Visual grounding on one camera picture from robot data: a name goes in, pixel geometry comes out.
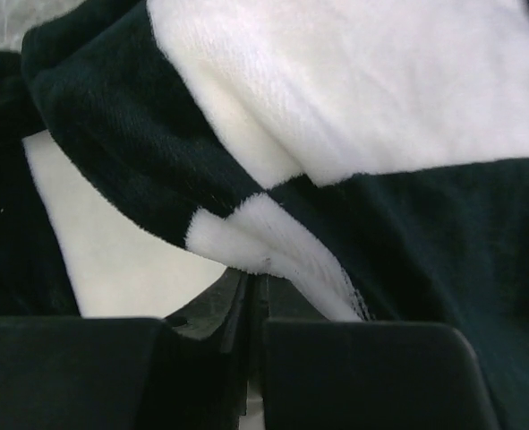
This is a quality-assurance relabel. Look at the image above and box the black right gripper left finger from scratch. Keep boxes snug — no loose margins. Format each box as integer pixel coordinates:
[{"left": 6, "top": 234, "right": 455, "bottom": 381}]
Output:
[{"left": 0, "top": 270, "right": 249, "bottom": 429}]

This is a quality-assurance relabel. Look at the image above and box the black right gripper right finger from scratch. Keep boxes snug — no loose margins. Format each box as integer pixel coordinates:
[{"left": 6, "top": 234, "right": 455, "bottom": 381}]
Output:
[{"left": 252, "top": 276, "right": 499, "bottom": 429}]

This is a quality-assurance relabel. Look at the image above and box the black white checkered pillowcase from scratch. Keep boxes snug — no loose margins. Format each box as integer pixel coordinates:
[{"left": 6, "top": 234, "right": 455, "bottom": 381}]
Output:
[{"left": 8, "top": 1, "right": 529, "bottom": 429}]

